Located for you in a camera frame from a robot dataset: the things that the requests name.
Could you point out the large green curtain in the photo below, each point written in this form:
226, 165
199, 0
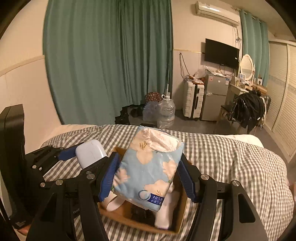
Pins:
104, 55

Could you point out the oval white vanity mirror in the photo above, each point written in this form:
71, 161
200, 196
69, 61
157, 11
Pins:
246, 67

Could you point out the large clear water jug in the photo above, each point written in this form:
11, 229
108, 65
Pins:
166, 112

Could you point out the white air conditioner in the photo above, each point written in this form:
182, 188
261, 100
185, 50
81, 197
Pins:
217, 13

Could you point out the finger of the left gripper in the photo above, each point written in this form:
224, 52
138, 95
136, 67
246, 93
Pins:
88, 170
45, 158

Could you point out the silver mini fridge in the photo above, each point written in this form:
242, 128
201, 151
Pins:
215, 93

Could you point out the blue floral tissue pack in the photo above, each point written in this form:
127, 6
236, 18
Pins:
147, 168

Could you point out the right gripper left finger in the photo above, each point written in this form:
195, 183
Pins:
75, 197

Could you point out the black wall television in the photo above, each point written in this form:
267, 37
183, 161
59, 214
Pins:
222, 54

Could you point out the black clothes on chair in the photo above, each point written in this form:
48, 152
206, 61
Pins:
248, 109

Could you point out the cardboard box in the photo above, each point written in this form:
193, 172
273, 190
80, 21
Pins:
137, 217

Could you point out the wooden dressing table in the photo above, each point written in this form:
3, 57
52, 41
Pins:
234, 91

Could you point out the small green curtain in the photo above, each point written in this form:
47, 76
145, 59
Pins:
256, 44

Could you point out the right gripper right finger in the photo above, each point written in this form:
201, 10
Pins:
239, 218

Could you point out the brown patterned bag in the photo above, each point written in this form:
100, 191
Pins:
153, 96

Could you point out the grey checkered bed cover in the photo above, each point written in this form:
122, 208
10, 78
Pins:
262, 173

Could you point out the white louvered wardrobe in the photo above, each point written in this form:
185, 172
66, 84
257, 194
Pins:
280, 121

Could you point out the white suitcase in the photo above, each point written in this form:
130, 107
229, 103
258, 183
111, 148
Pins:
193, 98

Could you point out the white earbuds case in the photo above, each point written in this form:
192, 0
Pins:
89, 153

